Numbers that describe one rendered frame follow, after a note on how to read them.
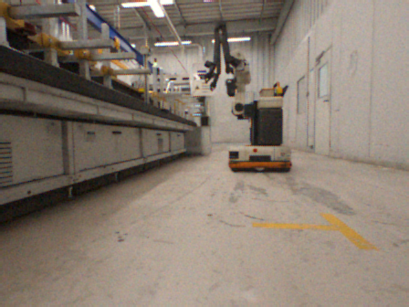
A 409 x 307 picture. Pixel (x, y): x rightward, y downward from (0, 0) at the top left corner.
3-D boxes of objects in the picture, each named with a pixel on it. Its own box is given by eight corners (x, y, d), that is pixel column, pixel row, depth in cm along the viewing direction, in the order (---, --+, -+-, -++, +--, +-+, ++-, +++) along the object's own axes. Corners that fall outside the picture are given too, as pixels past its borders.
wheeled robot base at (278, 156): (279, 163, 327) (280, 144, 326) (292, 169, 264) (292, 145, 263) (228, 164, 334) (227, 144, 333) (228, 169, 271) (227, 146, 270)
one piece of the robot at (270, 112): (275, 153, 323) (275, 88, 318) (284, 156, 268) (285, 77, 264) (248, 153, 326) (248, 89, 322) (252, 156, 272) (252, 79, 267)
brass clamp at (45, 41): (69, 55, 121) (69, 44, 120) (48, 45, 107) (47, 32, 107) (57, 56, 121) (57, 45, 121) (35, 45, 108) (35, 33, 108)
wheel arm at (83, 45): (115, 50, 114) (114, 40, 114) (111, 47, 111) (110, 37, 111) (26, 54, 120) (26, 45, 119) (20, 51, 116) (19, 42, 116)
